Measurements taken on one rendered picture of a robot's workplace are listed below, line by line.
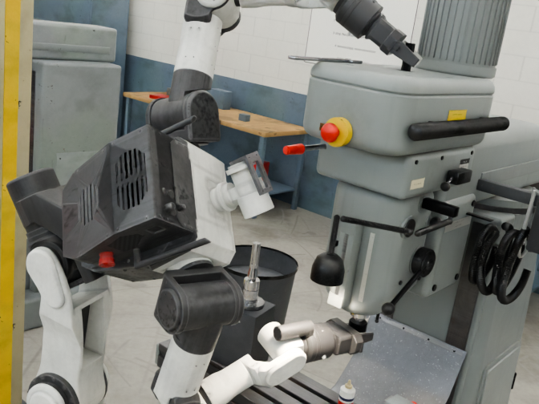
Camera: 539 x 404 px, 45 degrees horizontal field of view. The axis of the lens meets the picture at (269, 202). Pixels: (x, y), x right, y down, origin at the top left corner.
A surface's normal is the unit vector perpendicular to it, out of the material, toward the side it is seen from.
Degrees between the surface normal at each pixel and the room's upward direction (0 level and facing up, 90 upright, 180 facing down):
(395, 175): 90
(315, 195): 90
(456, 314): 90
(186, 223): 57
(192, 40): 62
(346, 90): 90
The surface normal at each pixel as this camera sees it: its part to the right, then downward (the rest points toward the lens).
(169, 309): -0.78, 0.01
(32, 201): -0.37, 0.21
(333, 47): -0.65, 0.13
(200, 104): 0.76, -0.04
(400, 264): 0.75, 0.28
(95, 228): -0.71, -0.18
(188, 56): -0.18, -0.24
